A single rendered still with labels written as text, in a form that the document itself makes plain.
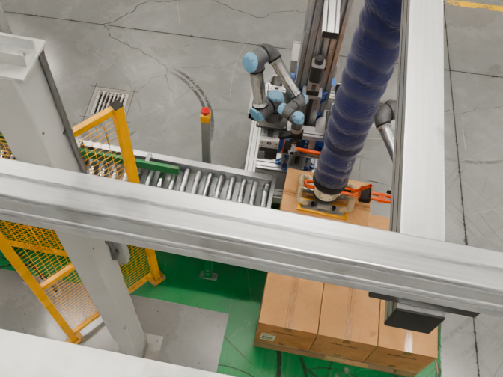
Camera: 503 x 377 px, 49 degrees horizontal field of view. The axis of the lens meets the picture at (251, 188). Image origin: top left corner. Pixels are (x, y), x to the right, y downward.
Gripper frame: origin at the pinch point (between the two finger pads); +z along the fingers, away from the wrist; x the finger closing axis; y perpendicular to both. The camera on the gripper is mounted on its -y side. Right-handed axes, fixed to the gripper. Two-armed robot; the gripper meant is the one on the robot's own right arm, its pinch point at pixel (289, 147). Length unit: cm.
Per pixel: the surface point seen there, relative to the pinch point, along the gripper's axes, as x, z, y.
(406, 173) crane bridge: -148, -198, 29
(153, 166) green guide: -8, 46, -99
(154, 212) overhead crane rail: -180, -214, -22
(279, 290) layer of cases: -83, 53, 12
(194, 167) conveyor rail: 1, 49, -69
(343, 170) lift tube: -35, -35, 35
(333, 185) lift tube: -37, -19, 31
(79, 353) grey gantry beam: -207, -215, -26
